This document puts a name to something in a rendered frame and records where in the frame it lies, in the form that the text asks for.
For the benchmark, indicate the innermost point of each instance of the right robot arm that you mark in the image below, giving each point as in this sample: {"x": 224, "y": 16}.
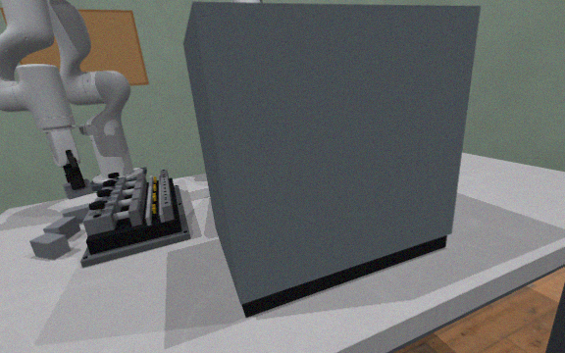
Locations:
{"x": 40, "y": 88}

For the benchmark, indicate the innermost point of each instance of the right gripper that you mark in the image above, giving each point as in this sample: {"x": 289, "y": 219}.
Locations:
{"x": 64, "y": 151}

